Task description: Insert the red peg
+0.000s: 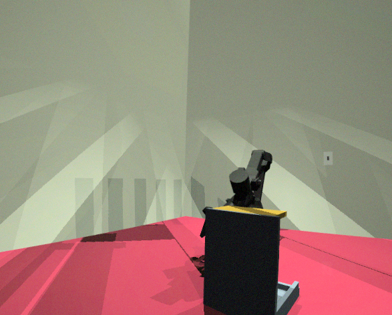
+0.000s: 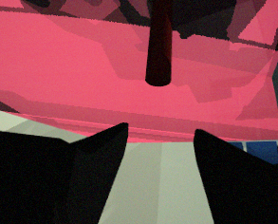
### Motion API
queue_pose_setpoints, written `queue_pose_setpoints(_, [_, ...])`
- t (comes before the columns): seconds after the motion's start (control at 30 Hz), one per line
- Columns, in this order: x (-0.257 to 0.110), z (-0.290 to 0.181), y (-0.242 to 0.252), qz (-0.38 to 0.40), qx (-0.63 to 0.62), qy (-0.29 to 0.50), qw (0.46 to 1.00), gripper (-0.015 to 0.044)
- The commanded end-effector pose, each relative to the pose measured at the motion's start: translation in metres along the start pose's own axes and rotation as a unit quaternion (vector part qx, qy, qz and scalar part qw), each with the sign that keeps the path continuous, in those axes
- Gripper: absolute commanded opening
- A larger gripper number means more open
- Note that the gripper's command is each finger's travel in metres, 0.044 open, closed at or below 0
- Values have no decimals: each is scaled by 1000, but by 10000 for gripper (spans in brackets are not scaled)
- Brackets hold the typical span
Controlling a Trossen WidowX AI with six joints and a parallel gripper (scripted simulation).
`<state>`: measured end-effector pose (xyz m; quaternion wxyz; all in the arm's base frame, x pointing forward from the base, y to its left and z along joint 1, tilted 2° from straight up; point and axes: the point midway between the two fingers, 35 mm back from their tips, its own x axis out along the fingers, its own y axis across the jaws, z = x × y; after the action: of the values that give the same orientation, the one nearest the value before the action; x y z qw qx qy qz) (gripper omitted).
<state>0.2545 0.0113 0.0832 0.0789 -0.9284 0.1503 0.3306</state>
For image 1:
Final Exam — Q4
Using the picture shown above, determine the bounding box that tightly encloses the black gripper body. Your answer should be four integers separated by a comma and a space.
202, 197, 245, 215

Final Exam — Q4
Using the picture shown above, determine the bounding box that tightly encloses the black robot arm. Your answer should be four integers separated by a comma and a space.
229, 149, 272, 209

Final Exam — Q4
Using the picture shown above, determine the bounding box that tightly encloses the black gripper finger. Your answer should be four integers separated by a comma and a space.
200, 219, 206, 238

